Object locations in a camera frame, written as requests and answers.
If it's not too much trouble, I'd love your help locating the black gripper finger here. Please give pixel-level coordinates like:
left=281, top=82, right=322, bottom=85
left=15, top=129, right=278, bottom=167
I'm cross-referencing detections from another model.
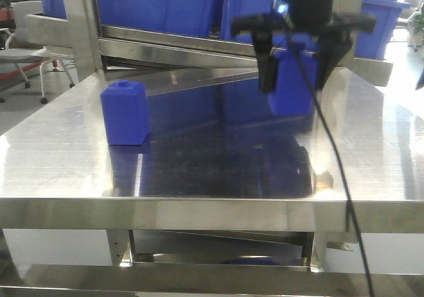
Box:
left=315, top=30, right=353, bottom=91
left=251, top=31, right=278, bottom=93

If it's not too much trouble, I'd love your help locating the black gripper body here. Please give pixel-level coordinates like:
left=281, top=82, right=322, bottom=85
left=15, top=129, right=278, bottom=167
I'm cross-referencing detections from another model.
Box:
left=231, top=0, right=376, bottom=36

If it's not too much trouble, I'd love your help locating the blue part with round cap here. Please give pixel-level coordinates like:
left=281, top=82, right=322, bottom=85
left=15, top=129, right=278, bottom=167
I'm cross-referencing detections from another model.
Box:
left=268, top=41, right=318, bottom=117

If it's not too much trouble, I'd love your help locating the blue part with small knob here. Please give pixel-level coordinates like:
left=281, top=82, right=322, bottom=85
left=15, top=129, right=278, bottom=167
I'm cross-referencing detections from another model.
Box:
left=100, top=80, right=149, bottom=145

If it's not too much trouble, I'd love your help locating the stainless steel shelf rack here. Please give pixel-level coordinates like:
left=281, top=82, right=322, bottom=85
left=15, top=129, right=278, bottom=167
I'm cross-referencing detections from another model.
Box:
left=26, top=0, right=394, bottom=88

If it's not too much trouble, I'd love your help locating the blue bin centre right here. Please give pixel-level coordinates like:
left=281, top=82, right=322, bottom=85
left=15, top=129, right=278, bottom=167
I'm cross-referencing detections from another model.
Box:
left=220, top=0, right=317, bottom=50

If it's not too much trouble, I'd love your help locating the blue bin far right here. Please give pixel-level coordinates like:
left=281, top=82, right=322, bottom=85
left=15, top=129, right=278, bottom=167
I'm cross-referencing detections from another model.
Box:
left=355, top=0, right=409, bottom=60

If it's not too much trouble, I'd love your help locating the blue bin centre left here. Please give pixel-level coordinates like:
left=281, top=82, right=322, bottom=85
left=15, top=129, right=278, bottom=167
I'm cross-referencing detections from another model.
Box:
left=97, top=0, right=217, bottom=37

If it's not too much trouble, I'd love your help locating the white potted plant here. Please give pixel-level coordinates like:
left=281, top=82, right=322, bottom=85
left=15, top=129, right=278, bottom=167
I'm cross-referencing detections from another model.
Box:
left=401, top=0, right=423, bottom=52

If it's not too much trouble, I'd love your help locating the grey office chair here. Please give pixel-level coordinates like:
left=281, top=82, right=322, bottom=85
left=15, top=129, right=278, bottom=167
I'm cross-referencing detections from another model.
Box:
left=1, top=28, right=75, bottom=104

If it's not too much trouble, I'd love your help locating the black cable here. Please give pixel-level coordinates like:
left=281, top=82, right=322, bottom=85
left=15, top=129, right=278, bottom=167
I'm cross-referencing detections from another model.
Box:
left=281, top=11, right=377, bottom=297

